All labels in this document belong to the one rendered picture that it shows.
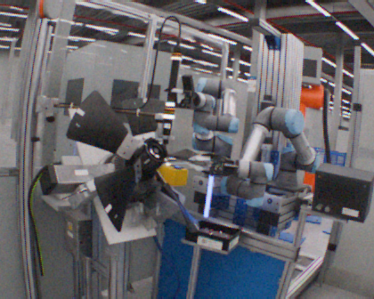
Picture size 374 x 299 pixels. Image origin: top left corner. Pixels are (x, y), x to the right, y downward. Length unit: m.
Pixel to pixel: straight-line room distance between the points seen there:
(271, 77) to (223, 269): 1.27
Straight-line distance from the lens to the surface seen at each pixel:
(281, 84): 2.20
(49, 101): 1.59
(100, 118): 1.29
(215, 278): 1.81
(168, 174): 1.84
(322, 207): 1.40
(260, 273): 1.64
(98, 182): 1.08
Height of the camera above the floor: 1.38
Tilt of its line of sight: 6 degrees down
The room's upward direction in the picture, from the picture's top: 7 degrees clockwise
